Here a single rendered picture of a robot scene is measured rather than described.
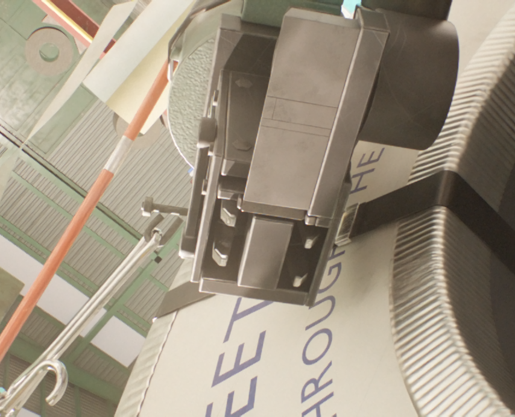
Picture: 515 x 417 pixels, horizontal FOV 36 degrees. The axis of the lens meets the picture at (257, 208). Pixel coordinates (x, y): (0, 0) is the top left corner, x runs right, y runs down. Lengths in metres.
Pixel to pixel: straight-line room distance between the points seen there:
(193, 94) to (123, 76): 4.46
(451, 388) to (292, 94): 0.17
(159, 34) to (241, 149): 4.60
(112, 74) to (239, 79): 4.54
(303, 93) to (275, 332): 0.22
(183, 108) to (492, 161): 0.22
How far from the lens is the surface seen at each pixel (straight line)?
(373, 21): 0.40
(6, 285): 1.50
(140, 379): 0.70
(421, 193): 0.54
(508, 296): 0.54
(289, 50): 0.39
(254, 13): 0.53
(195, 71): 0.57
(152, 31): 5.06
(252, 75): 0.54
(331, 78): 0.40
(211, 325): 0.65
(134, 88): 5.02
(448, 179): 0.53
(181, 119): 0.59
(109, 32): 1.18
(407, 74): 0.42
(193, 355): 0.65
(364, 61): 0.40
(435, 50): 0.43
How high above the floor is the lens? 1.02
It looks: 2 degrees up
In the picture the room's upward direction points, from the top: 139 degrees counter-clockwise
